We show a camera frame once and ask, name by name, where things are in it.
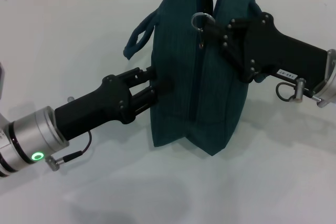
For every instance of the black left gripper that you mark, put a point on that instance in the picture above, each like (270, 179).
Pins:
(97, 108)

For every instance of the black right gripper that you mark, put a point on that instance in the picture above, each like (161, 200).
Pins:
(283, 53)

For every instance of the dark teal insulated lunch bag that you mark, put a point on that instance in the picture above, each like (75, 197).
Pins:
(199, 98)

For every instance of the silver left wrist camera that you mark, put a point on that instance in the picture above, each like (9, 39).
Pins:
(1, 79)

